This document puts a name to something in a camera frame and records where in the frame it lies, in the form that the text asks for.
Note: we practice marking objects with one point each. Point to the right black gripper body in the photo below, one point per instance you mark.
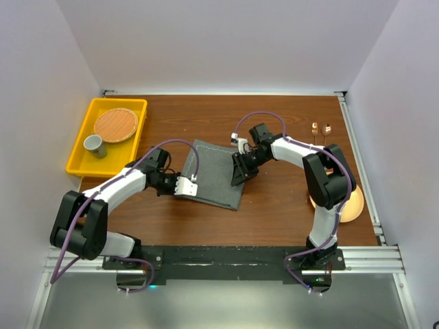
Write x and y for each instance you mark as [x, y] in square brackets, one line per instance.
[249, 162]

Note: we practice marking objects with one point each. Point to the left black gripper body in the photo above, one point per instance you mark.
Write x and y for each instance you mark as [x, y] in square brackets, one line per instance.
[166, 184]

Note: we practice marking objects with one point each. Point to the grey cloth napkin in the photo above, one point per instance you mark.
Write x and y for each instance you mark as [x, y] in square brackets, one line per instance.
[214, 175]

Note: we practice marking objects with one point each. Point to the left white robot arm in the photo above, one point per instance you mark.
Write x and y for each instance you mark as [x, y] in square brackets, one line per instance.
[91, 239]

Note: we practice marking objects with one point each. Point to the yellow plastic tray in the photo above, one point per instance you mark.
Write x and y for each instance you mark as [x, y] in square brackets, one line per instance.
[83, 164]

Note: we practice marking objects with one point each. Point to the orange woven coaster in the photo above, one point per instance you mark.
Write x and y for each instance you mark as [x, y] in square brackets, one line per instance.
[116, 125]

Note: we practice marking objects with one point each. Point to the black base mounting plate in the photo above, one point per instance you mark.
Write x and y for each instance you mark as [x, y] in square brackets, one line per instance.
[239, 263]

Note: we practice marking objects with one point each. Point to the grey ceramic cup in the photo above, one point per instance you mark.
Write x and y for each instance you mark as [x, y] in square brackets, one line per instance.
[95, 146]

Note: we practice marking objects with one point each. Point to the rose gold spoon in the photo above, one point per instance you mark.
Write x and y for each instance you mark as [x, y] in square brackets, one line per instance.
[326, 131]

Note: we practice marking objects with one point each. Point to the golden round plate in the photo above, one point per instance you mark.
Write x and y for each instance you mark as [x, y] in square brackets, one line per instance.
[353, 207]

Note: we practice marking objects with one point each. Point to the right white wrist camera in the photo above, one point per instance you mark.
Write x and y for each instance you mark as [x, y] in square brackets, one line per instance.
[240, 143]

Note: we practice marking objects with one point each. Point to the aluminium frame rail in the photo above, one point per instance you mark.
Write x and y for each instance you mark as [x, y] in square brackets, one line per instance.
[274, 211]

